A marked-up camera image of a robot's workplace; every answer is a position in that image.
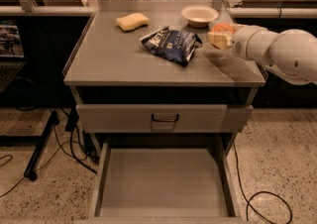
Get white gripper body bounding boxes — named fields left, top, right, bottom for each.
left=232, top=26, right=277, bottom=61

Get orange fruit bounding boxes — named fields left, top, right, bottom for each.
left=211, top=23, right=235, bottom=33

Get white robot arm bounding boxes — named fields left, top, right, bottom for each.
left=208, top=23, right=317, bottom=85

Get closed upper drawer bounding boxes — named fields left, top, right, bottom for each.
left=76, top=104, right=253, bottom=133

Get open middle drawer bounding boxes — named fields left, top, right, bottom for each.
left=76, top=144, right=250, bottom=224

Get white bowl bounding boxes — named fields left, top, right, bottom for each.
left=181, top=5, right=219, bottom=28

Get blue chip bag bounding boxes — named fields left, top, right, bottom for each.
left=140, top=27, right=203, bottom=66

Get yellow sponge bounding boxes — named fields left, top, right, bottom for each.
left=116, top=13, right=149, bottom=32

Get grey metal cabinet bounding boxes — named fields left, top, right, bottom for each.
left=64, top=0, right=265, bottom=150

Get black stand leg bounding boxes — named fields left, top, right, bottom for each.
left=0, top=111, right=59, bottom=181

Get black drawer handle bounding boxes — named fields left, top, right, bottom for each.
left=151, top=114, right=179, bottom=123

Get black cable on right floor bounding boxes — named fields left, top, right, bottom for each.
left=233, top=142, right=294, bottom=224

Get black cables on left floor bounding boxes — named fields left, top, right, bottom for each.
left=0, top=105, right=100, bottom=199

